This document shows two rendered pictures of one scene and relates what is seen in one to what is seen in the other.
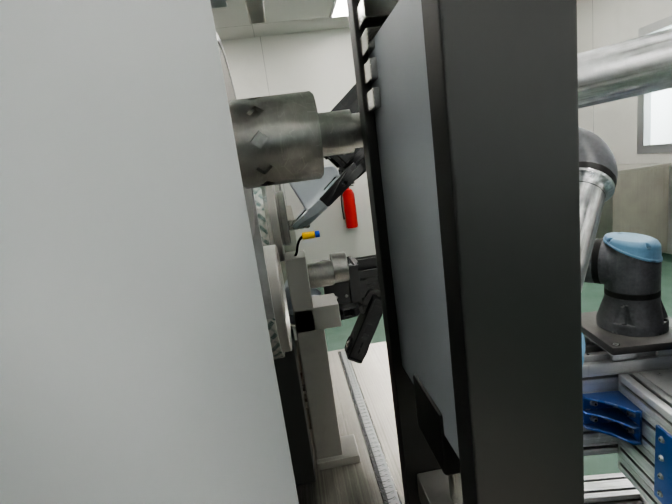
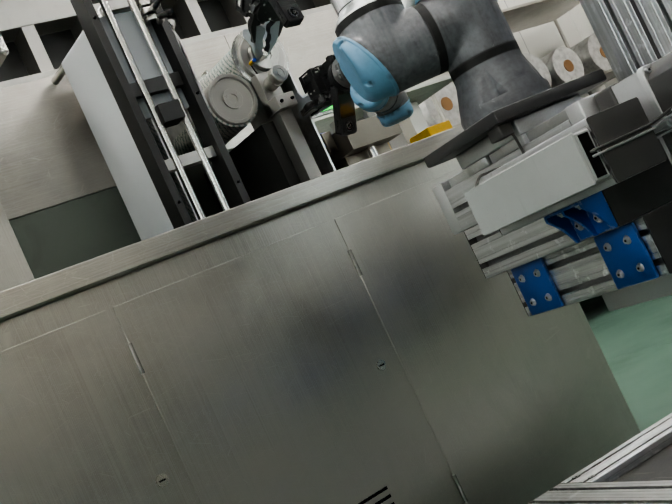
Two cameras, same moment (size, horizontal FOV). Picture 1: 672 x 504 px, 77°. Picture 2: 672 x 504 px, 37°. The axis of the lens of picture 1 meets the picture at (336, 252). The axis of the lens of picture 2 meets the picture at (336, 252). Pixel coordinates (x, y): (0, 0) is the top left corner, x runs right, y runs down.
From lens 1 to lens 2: 2.10 m
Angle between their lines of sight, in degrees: 62
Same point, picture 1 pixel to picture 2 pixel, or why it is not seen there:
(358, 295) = (317, 88)
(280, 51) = not seen: outside the picture
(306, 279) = (260, 86)
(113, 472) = (129, 148)
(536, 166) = (102, 54)
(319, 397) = (293, 155)
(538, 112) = (98, 45)
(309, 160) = not seen: hidden behind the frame
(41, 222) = (102, 88)
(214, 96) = not seen: hidden behind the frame
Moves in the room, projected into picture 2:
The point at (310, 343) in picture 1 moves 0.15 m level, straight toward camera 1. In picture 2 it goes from (278, 123) to (223, 140)
